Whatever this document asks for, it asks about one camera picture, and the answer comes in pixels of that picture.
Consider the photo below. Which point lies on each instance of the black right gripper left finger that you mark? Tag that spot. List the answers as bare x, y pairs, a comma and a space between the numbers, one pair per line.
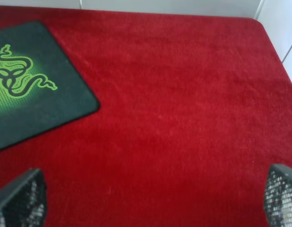
23, 201

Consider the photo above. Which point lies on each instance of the black green Razer mouse pad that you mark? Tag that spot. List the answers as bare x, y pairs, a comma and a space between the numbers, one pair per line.
40, 89

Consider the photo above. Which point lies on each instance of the red velvet tablecloth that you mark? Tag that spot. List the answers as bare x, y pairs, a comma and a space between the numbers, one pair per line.
194, 110

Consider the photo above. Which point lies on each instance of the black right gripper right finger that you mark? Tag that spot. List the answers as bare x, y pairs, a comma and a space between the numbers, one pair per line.
278, 196

